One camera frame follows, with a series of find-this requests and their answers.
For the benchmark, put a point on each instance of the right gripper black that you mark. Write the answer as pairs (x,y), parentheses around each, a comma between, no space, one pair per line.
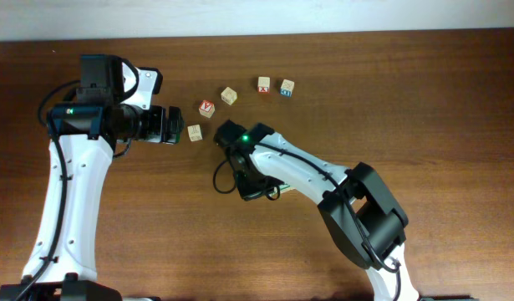
(247,194)

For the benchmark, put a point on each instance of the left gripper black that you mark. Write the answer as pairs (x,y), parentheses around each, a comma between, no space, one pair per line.
(157,133)

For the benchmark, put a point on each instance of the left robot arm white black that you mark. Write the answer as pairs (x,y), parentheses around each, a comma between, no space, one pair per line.
(109,105)

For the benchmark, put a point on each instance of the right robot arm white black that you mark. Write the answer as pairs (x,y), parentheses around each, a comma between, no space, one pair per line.
(364,219)

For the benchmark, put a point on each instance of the wooden block plain drawing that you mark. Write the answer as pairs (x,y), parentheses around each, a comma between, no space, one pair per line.
(195,133)

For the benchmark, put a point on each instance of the wooden block red A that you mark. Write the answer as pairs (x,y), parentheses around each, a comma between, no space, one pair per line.
(206,108)

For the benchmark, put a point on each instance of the wooden block yellow side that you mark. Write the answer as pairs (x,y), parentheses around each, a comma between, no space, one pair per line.
(229,96)

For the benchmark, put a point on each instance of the wooden block red X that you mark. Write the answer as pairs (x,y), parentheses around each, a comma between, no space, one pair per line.
(263,84)

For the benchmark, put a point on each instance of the wooden block blue D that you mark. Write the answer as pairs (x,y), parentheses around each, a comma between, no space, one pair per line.
(287,87)

